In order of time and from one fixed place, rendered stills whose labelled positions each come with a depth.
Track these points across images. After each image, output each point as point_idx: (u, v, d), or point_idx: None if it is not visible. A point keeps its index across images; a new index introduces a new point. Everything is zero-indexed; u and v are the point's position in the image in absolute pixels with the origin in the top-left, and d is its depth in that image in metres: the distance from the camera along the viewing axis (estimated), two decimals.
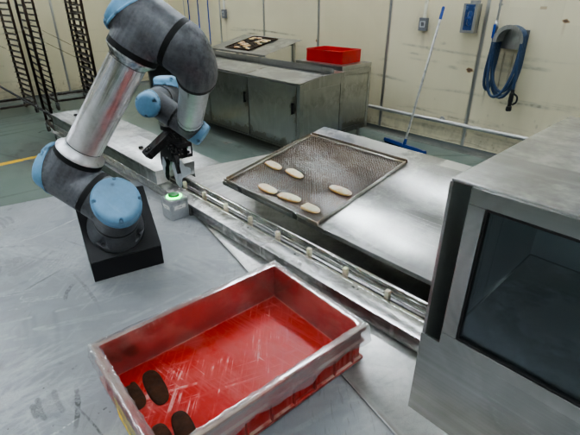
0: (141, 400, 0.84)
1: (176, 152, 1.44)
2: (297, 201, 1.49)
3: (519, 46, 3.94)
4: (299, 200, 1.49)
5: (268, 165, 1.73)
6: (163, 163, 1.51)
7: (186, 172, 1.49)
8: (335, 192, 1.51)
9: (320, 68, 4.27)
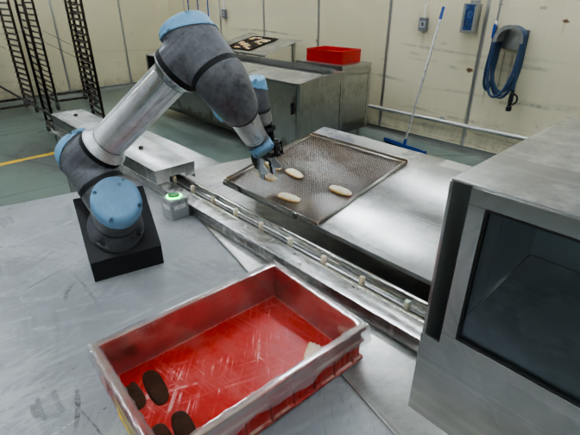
0: (141, 400, 0.84)
1: None
2: (296, 201, 1.49)
3: (519, 46, 3.94)
4: (298, 200, 1.49)
5: (268, 165, 1.73)
6: None
7: (264, 172, 1.50)
8: (335, 192, 1.51)
9: (320, 68, 4.27)
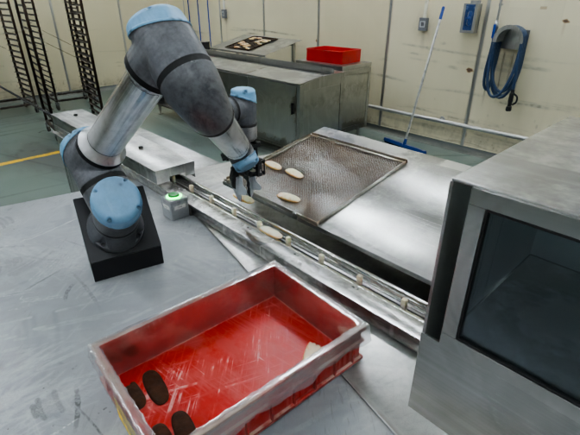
0: (141, 400, 0.84)
1: None
2: (296, 201, 1.49)
3: (519, 46, 3.94)
4: (298, 200, 1.49)
5: (268, 165, 1.73)
6: (249, 177, 1.44)
7: (242, 192, 1.38)
8: (237, 198, 1.44)
9: (320, 68, 4.27)
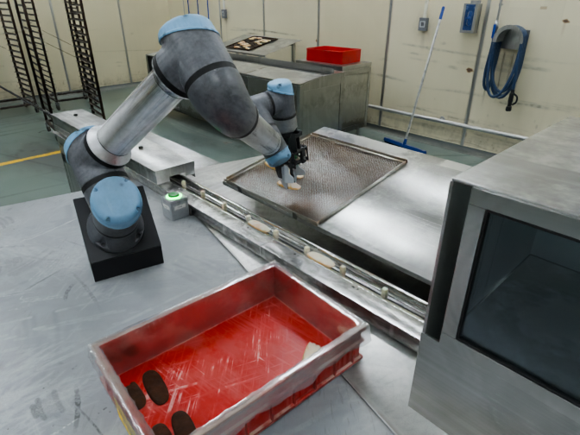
0: (141, 400, 0.84)
1: None
2: (297, 188, 1.46)
3: (519, 46, 3.94)
4: (298, 187, 1.47)
5: (268, 165, 1.73)
6: None
7: (289, 179, 1.43)
8: (253, 226, 1.42)
9: (320, 68, 4.27)
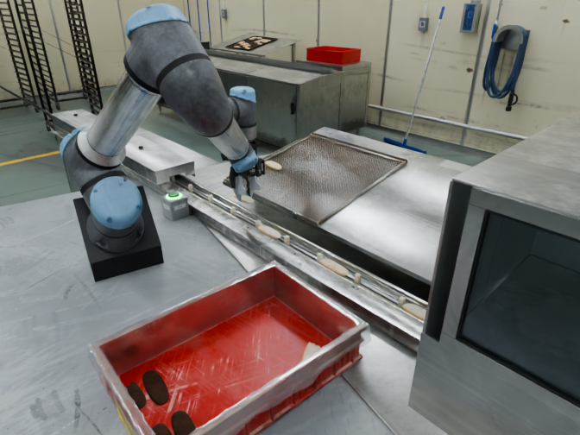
0: (141, 400, 0.84)
1: None
2: (276, 236, 1.36)
3: (519, 46, 3.94)
4: (278, 236, 1.37)
5: (268, 165, 1.73)
6: (249, 177, 1.44)
7: (242, 192, 1.38)
8: (327, 267, 1.21)
9: (320, 68, 4.27)
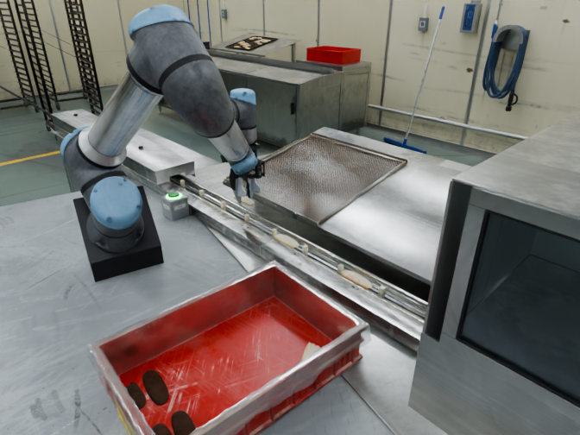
0: (141, 400, 0.84)
1: None
2: (367, 286, 1.13)
3: (519, 46, 3.94)
4: (368, 286, 1.13)
5: None
6: (249, 179, 1.44)
7: (242, 193, 1.38)
8: None
9: (320, 68, 4.27)
